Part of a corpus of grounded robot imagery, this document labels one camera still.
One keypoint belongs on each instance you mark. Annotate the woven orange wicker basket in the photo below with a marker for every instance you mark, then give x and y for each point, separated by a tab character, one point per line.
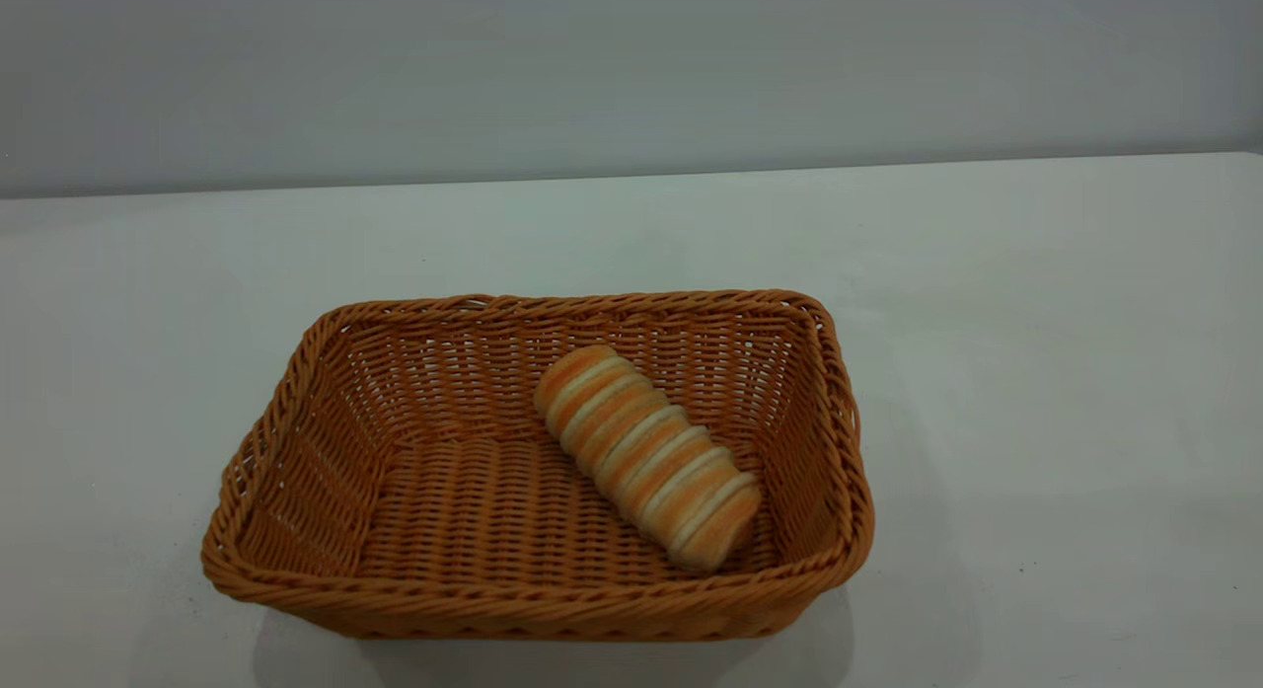
444	530

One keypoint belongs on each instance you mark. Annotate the striped orange bread roll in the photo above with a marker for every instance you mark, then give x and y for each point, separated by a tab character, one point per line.
651	461

